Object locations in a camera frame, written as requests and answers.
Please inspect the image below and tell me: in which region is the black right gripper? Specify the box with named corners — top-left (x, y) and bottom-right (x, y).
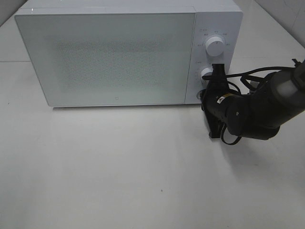
top-left (201, 63), bottom-right (241, 140)

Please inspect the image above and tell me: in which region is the white timer knob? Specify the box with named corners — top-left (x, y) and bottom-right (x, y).
top-left (199, 67), bottom-right (213, 82)

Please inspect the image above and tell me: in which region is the round white door button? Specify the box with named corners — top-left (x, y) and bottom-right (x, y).
top-left (196, 91), bottom-right (203, 100)

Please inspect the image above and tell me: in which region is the white microwave door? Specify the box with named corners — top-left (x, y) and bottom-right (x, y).
top-left (15, 13), bottom-right (195, 107)

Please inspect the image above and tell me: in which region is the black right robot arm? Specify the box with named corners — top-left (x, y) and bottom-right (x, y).
top-left (200, 59), bottom-right (305, 145)

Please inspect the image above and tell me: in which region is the upper white power knob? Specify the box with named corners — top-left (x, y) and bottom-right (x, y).
top-left (205, 35), bottom-right (225, 57)

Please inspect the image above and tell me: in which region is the white microwave oven body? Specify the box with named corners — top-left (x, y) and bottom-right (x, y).
top-left (14, 0), bottom-right (243, 106)

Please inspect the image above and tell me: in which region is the black camera cable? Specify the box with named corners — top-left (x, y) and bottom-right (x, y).
top-left (201, 68), bottom-right (286, 146)

